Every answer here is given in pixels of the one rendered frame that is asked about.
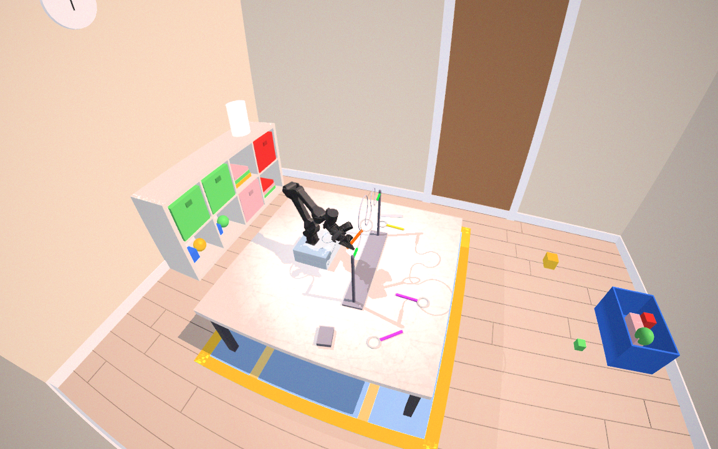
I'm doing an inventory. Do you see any orange bar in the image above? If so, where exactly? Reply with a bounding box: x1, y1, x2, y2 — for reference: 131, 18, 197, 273
350, 219, 373, 245

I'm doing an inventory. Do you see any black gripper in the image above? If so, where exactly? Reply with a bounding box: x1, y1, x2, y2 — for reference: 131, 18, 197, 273
329, 224, 355, 251

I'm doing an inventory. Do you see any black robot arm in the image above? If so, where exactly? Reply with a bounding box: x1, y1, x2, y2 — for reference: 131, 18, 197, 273
282, 182, 353, 246

